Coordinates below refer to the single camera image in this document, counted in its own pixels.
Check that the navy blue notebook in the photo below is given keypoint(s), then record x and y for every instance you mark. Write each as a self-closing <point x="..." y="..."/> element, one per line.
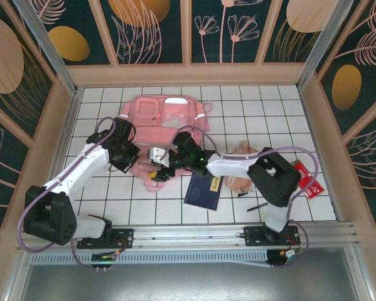
<point x="201" y="197"/>

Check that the pink student backpack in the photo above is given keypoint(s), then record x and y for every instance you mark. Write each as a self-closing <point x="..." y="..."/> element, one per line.
<point x="134" y="105"/>

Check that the beige pencil pouch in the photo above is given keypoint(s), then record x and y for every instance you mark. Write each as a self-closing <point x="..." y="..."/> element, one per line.
<point x="234" y="184"/>

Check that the black pen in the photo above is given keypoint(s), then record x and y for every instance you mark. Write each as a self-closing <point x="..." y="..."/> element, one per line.
<point x="256" y="207"/>

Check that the red packet white print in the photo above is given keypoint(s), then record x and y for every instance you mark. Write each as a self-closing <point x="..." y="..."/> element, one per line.
<point x="302" y="171"/>
<point x="313" y="189"/>

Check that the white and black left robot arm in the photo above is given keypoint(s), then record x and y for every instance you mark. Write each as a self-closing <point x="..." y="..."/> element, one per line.
<point x="81" y="169"/>

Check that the green lit controller board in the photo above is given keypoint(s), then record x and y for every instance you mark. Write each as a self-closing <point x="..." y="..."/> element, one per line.
<point x="104" y="257"/>

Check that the grey metal sheet panel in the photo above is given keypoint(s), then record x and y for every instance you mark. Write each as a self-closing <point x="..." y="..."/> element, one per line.
<point x="187" y="282"/>

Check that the aluminium side rail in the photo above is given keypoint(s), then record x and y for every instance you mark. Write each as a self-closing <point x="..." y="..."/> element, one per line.
<point x="70" y="116"/>
<point x="312" y="119"/>

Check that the aluminium mounting rail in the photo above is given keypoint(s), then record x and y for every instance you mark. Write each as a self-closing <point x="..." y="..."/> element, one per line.
<point x="187" y="235"/>

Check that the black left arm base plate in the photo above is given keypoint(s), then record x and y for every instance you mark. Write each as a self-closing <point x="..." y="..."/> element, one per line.
<point x="125" y="236"/>

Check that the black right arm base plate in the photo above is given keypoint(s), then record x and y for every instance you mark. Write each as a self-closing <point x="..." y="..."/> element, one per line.
<point x="253" y="238"/>

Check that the aluminium frame post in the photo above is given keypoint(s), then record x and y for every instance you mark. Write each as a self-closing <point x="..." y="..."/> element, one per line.
<point x="49" y="53"/>
<point x="319" y="44"/>

